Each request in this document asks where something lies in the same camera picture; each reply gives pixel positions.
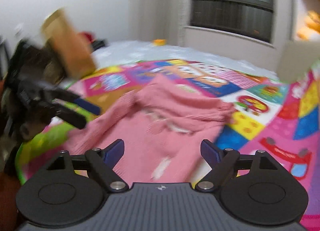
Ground pink knit sweater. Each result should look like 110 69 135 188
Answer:
62 75 235 184

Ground red and black clothes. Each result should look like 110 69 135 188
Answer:
80 31 108 51

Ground colourful cartoon play mat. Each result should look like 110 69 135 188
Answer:
15 58 320 231

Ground small yellow toy block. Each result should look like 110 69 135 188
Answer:
152 39 167 46

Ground dark framed window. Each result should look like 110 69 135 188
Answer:
190 0 274 43

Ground yellow duck plush toy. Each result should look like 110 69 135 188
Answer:
297 11 320 41

